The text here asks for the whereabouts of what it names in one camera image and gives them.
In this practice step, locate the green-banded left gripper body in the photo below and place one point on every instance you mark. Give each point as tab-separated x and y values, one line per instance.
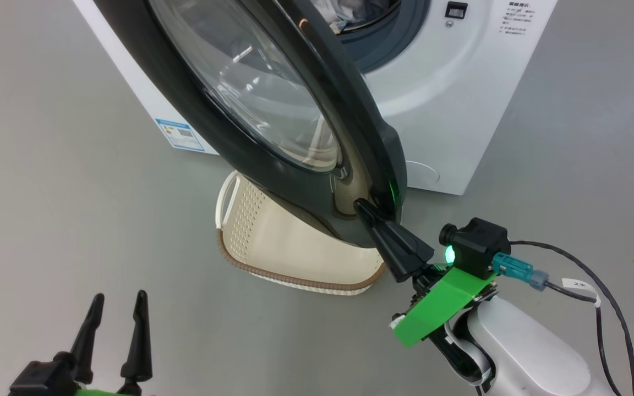
102	392

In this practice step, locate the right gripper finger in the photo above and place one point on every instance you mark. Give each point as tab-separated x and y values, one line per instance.
399	247

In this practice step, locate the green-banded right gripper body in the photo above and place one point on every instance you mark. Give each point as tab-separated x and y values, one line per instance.
443	302

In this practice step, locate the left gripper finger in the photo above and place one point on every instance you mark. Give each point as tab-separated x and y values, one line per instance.
88	341
138	346

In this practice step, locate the dark round washing machine door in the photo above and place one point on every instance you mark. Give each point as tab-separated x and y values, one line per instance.
223	137

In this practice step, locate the white garment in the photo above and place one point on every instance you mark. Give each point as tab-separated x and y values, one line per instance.
344	11

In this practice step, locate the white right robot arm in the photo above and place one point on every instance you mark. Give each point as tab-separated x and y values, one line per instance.
526	352

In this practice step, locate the cream perforated laundry basket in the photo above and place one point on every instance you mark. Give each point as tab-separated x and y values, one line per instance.
295	247

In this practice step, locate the white washing machine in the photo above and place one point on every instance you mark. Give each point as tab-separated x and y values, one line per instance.
460	110

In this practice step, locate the blue white energy label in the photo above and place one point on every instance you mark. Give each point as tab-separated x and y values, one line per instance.
180	135

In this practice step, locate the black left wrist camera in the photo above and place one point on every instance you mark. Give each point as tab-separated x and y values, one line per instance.
42	379

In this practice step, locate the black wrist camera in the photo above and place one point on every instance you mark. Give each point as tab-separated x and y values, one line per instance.
479	247
42	379

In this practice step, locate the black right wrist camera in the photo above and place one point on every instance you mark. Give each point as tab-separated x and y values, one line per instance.
479	247

